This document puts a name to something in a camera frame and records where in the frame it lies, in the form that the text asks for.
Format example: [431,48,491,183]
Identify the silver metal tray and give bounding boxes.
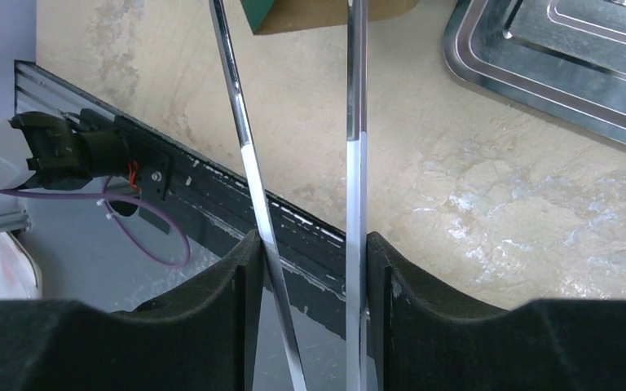
[443,0,626,145]

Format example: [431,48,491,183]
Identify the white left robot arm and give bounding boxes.
[0,108,134,191]

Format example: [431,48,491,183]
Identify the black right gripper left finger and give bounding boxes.
[0,231,263,390]

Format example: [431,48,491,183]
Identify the silver metal tongs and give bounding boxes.
[209,1,369,390]

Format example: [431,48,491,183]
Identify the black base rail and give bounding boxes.
[14,60,345,336]

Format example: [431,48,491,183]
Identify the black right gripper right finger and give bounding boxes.
[367,232,626,390]

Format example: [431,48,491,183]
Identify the green brown paper bag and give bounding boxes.
[240,0,418,35]

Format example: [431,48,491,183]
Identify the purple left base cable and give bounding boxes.
[0,175,192,270]

